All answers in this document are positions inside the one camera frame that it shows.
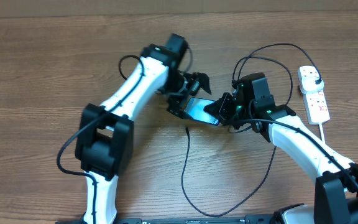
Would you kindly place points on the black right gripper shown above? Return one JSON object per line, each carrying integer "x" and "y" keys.
{"x": 220, "y": 111}

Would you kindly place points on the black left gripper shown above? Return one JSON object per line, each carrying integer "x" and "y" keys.
{"x": 195, "y": 79}

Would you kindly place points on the blue Galaxy smartphone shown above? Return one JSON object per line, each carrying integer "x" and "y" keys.
{"x": 195, "y": 110}

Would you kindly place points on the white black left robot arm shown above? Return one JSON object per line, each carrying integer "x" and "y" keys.
{"x": 105, "y": 139}

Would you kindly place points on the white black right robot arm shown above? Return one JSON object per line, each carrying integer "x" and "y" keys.
{"x": 335, "y": 177}

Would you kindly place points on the white charger plug adapter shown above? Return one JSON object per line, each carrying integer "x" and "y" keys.
{"x": 309, "y": 85}

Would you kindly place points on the white power strip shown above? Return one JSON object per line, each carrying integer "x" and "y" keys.
{"x": 315, "y": 103}

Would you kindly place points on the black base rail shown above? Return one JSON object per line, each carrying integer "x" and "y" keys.
{"x": 248, "y": 219}

